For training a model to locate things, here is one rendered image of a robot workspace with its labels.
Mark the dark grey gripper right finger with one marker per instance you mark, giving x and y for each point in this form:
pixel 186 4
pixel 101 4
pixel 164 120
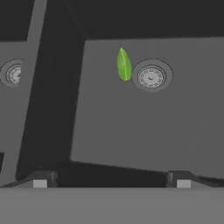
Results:
pixel 180 177

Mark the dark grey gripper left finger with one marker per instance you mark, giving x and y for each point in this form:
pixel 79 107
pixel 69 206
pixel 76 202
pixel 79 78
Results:
pixel 43 178

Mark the dark grey double sink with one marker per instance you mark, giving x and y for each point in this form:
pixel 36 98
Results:
pixel 140 116

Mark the round metal sink drain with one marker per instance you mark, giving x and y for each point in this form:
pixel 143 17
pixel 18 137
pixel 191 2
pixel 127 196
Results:
pixel 13 74
pixel 151 76

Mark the green lemon wedge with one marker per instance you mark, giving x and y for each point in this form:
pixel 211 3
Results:
pixel 124 64

